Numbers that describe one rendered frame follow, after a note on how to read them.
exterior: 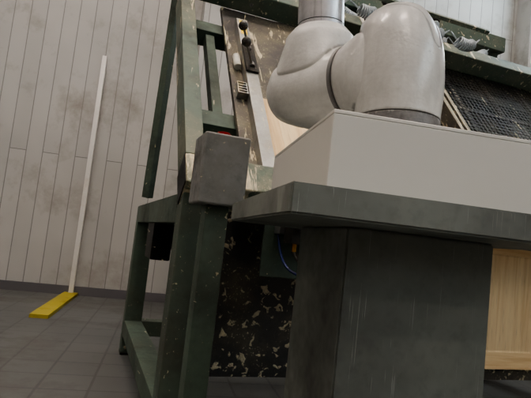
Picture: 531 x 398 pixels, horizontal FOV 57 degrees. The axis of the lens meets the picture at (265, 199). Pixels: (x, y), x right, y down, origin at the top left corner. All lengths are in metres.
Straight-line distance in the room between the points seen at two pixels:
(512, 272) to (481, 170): 1.61
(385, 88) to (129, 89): 4.16
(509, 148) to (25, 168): 4.45
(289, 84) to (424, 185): 0.42
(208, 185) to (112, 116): 3.68
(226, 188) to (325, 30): 0.45
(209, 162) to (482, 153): 0.67
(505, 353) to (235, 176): 1.54
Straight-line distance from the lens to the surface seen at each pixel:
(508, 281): 2.35
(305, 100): 1.00
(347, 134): 0.68
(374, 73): 0.89
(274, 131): 1.73
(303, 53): 1.03
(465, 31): 3.55
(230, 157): 1.22
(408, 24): 0.92
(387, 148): 0.70
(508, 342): 2.38
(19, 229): 4.86
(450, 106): 2.42
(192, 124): 1.57
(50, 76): 5.02
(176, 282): 1.42
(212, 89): 1.94
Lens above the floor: 0.67
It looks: 5 degrees up
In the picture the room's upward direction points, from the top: 6 degrees clockwise
